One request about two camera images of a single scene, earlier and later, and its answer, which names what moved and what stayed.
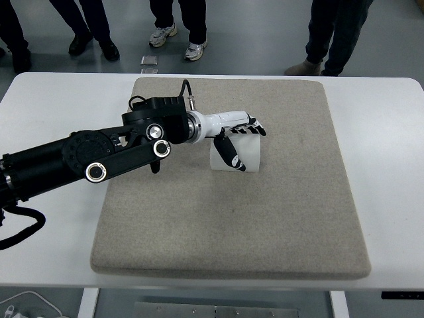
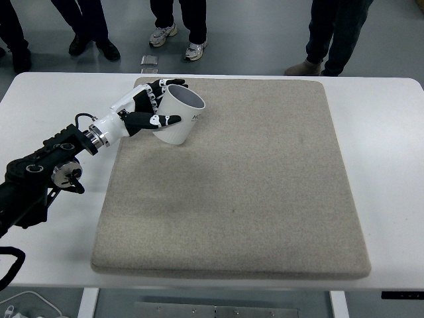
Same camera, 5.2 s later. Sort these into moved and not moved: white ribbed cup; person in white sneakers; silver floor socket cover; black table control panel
Moved: white ribbed cup
Not moved: black table control panel; person in white sneakers; silver floor socket cover
